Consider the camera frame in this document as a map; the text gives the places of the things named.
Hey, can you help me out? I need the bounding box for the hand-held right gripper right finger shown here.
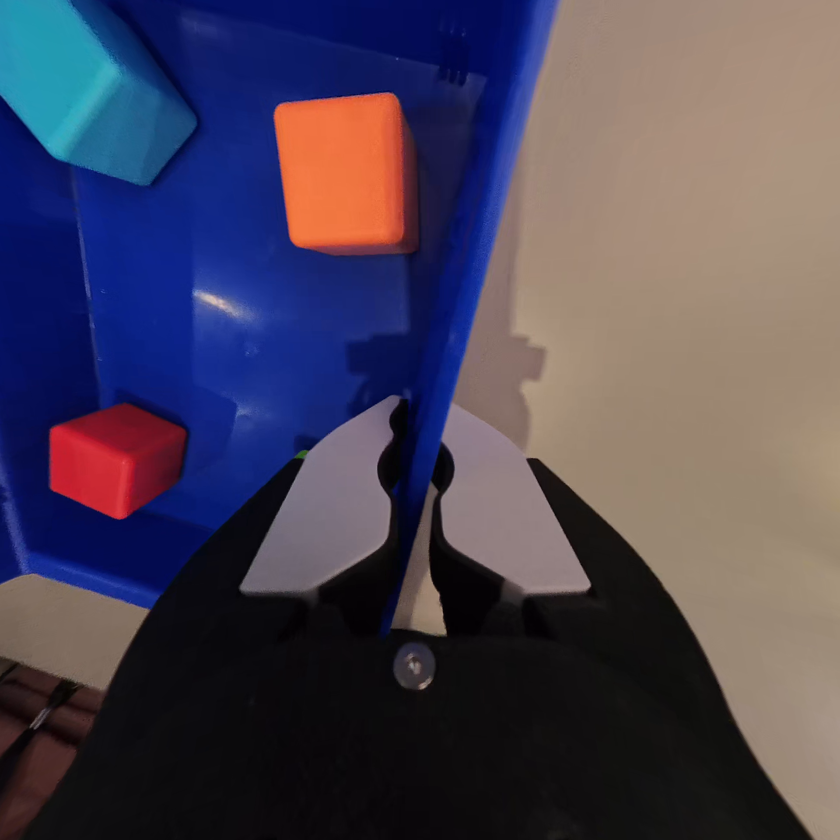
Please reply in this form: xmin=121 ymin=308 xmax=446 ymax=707
xmin=424 ymin=402 xmax=592 ymax=602

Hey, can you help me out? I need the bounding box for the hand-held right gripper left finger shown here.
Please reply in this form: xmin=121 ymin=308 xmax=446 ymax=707
xmin=241 ymin=394 xmax=410 ymax=602

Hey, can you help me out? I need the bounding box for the blue plastic bin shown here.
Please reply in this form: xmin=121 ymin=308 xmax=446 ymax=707
xmin=0 ymin=0 xmax=561 ymax=634

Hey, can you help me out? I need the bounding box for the red magnetic cube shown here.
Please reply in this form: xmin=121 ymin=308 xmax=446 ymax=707
xmin=49 ymin=403 xmax=190 ymax=522

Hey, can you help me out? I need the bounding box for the orange magnetic cube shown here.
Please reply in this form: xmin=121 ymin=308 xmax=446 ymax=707
xmin=273 ymin=92 xmax=420 ymax=257

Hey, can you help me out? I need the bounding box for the teal magnetic cube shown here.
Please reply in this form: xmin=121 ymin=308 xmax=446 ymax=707
xmin=0 ymin=0 xmax=199 ymax=186

